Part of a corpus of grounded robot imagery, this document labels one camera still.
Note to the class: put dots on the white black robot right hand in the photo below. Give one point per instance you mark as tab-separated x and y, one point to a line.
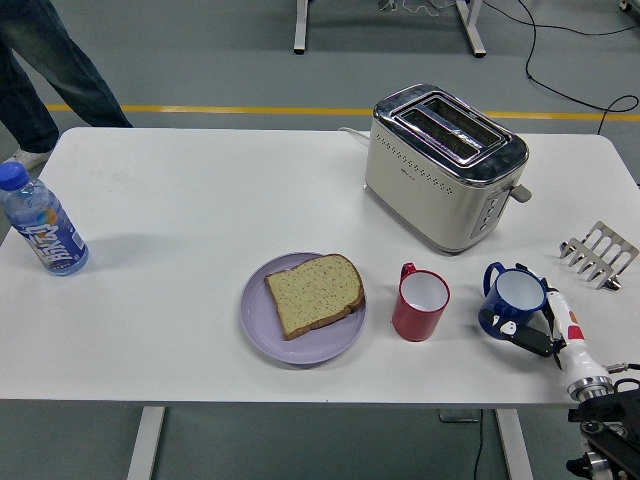
577	355

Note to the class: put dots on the blue enamel cup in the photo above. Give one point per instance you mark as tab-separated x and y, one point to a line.
517	290

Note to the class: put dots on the red enamel cup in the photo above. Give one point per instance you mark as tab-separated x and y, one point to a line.
415	320

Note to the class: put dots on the slice of brown bread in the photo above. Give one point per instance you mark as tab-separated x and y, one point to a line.
312	295

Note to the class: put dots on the black table control panel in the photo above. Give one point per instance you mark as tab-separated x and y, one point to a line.
573	415

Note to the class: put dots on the steel toast rack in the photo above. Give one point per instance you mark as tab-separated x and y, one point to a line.
602	250

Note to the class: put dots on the cream and chrome toaster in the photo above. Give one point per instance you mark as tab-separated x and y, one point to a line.
425	200

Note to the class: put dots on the lilac round plate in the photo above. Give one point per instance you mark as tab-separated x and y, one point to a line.
280	345

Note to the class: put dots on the white background table leg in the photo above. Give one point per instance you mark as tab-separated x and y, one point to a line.
300	25
471	25

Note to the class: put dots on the clear bottle with blue label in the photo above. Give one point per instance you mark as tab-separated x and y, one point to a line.
47	235

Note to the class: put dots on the person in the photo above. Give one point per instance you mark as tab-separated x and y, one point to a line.
30	65

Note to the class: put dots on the grey bracket under table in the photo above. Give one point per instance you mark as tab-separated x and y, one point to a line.
457	416

